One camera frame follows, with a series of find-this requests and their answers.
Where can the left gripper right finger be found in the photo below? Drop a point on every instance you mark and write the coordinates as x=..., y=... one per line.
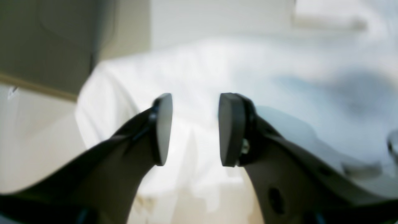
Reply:
x=292, y=185

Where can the white printed t-shirt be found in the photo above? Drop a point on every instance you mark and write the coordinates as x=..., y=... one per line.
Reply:
x=337, y=100

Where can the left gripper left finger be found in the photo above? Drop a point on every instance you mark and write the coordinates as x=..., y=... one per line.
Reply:
x=98, y=186

